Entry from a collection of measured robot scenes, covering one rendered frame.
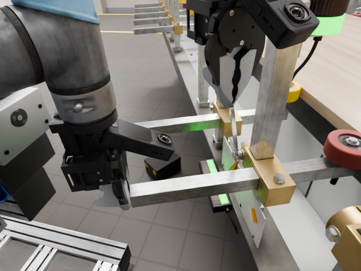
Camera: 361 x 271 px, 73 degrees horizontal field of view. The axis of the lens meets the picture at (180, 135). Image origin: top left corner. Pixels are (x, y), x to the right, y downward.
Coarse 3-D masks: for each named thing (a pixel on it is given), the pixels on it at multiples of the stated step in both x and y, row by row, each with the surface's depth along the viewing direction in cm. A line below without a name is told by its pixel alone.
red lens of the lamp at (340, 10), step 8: (312, 0) 31; (320, 0) 31; (328, 0) 30; (336, 0) 30; (344, 0) 30; (312, 8) 32; (320, 8) 31; (328, 8) 31; (336, 8) 31; (344, 8) 31
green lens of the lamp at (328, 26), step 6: (318, 18) 32; (324, 18) 32; (330, 18) 32; (336, 18) 32; (342, 18) 32; (324, 24) 32; (330, 24) 32; (336, 24) 32; (318, 30) 33; (324, 30) 32; (330, 30) 32; (336, 30) 33
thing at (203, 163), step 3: (201, 162) 71; (204, 162) 71; (201, 165) 70; (204, 165) 70; (204, 168) 69; (207, 168) 69; (204, 171) 68; (207, 171) 68; (216, 195) 61; (213, 198) 61; (216, 198) 60; (213, 201) 60; (216, 201) 60; (219, 201) 60; (216, 204) 59
